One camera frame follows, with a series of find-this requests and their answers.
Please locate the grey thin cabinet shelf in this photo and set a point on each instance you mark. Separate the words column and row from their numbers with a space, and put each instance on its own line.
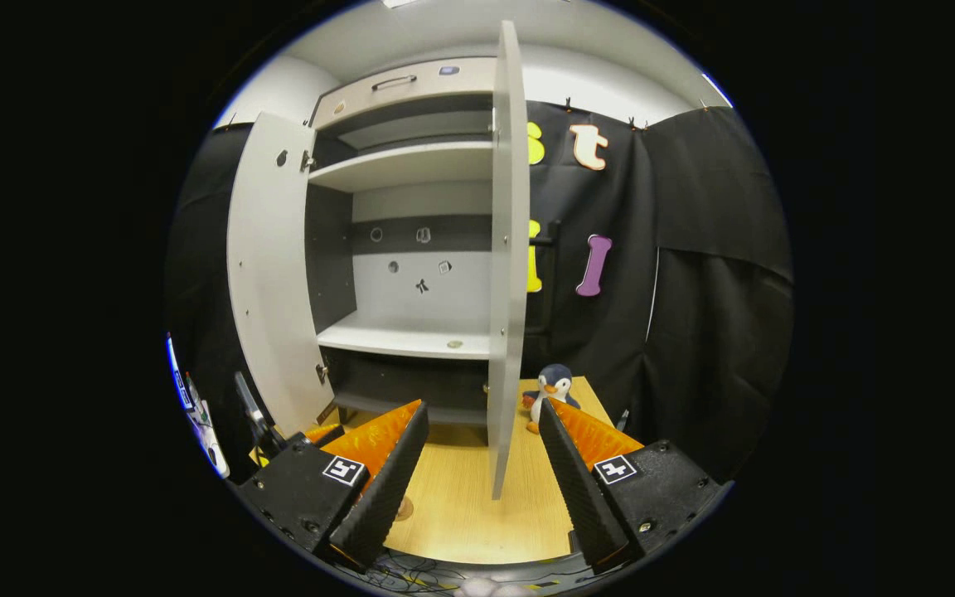
column 411, row 166

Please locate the black backdrop cloth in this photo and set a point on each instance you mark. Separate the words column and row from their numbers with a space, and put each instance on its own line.
column 693, row 332

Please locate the grey thick cabinet shelf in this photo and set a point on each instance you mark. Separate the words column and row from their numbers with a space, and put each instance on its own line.
column 395, row 338

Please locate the round brown coaster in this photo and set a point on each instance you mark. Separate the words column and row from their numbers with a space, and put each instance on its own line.
column 405, row 516

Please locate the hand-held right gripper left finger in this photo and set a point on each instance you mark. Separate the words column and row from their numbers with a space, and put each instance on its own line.
column 386, row 497

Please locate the narrow ceiling light panel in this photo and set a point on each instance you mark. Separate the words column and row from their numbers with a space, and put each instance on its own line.
column 716, row 89

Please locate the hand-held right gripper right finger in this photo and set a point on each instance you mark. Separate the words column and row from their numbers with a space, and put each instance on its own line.
column 581, row 497

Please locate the grey cabinet drawer front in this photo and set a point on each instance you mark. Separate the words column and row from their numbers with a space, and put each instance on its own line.
column 461, row 87

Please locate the grey cabinet door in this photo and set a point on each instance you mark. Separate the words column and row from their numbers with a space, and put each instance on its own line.
column 509, row 249
column 270, row 274

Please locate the large ceiling light panel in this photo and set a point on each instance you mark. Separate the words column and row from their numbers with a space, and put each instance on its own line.
column 400, row 3

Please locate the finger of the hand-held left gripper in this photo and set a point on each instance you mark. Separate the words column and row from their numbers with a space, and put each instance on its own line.
column 324, row 434

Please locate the penguin plush toy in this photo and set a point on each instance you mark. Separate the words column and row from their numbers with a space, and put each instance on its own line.
column 556, row 381

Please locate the grey cabinet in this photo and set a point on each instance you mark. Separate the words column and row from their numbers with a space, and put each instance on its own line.
column 386, row 307

